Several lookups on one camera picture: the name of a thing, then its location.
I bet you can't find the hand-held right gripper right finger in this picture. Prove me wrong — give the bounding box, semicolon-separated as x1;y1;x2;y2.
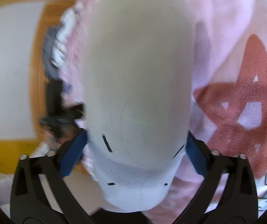
171;132;259;224

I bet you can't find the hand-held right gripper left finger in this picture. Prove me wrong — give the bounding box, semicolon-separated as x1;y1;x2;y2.
10;129;95;224

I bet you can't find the beige zip hoodie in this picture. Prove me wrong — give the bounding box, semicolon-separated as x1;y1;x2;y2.
83;0;199;213

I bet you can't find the wooden headboard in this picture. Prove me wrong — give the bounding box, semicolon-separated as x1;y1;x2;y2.
28;2;61;145

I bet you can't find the pink printed blanket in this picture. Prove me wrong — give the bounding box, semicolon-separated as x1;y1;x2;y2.
61;0;267;224

